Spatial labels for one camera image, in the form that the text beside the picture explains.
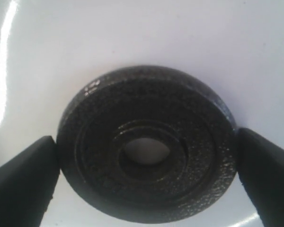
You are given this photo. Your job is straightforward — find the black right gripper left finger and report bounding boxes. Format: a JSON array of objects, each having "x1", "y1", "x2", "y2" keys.
[{"x1": 0, "y1": 136, "x2": 60, "y2": 227}]

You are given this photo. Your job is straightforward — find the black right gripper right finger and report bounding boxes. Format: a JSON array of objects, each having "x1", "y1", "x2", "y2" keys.
[{"x1": 237, "y1": 128, "x2": 284, "y2": 227}]

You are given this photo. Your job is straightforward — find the black weight plate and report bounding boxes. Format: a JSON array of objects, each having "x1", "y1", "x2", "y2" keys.
[{"x1": 56, "y1": 66, "x2": 237, "y2": 223}]

